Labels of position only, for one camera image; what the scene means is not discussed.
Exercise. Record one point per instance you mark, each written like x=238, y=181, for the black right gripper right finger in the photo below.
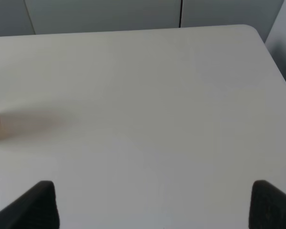
x=267, y=207

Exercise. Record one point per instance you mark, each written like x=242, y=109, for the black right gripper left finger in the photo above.
x=35, y=209

